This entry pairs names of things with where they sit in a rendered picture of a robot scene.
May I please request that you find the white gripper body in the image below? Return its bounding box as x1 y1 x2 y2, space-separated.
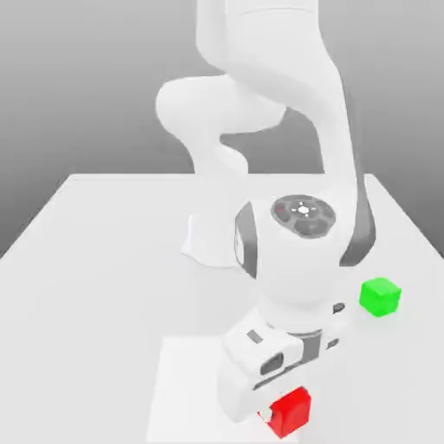
218 362 313 424

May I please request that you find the small red cube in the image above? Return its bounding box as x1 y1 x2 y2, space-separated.
257 385 312 440

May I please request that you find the small green cube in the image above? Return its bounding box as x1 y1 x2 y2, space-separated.
358 276 402 318

